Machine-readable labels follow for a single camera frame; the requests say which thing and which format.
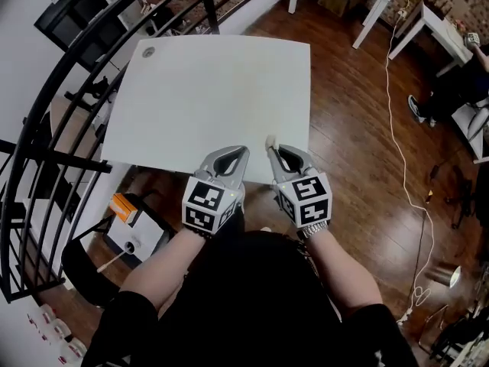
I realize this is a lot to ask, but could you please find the white square table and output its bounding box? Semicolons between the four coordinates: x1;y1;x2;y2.
99;33;312;186

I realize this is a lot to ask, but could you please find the black cable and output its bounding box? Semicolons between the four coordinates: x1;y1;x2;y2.
410;162;441;302

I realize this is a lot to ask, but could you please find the white side table with router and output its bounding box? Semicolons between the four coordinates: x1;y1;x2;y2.
387;0;474;78

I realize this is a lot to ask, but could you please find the person's left forearm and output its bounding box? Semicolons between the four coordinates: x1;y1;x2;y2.
119;227;206;310

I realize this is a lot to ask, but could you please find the metal chair frame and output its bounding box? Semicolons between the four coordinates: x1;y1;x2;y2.
417;304;450;353

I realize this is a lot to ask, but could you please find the silver wristwatch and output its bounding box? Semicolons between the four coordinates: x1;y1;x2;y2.
296;220;330;241

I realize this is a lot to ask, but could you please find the white cable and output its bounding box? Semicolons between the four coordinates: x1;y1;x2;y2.
383;8;437;326

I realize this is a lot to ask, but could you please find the white-handled stick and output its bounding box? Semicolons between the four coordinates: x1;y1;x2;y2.
96;248;131;274

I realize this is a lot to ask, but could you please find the white flat box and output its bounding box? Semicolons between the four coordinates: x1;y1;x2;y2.
105;207;166;264

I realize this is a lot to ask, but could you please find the black metal railing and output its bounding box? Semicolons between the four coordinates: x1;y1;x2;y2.
0;0;296;304

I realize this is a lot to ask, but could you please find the black router with antennas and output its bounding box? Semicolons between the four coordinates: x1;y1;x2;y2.
421;0;452;19

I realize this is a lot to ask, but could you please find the person's black shirt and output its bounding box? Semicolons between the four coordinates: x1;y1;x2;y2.
81;229;420;367

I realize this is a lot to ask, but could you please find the clear plastic bottle red label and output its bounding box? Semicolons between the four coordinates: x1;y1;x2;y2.
37;305;57;325
47;319;72;342
58;338;87;363

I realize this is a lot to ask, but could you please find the black tripod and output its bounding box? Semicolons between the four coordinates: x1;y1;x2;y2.
445;164;479;229

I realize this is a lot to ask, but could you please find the white chair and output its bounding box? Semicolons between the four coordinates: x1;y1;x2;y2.
450;97;489;164

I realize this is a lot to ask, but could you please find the black chair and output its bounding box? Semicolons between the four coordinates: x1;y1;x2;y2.
60;192;177;310

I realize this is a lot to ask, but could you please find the cardboard box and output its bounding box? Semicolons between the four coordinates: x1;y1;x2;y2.
317;0;361;19

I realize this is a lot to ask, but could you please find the black monitor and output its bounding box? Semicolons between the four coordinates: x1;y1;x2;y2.
33;0;128;73

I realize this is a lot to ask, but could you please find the orange and white box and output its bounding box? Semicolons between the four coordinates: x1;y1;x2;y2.
108;193;139;226

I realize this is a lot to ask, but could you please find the person's right forearm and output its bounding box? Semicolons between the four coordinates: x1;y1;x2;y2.
304;229;384;317

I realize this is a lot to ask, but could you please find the black beaded bracelet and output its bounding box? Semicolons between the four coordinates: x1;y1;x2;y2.
186;226;213;242

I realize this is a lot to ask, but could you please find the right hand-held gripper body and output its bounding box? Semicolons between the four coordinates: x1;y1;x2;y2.
271;168;332;230

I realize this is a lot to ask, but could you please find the brown cylinder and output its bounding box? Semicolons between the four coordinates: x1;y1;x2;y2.
425;267;452;288

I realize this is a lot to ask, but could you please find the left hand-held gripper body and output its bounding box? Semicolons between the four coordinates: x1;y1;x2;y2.
181;168;246;237

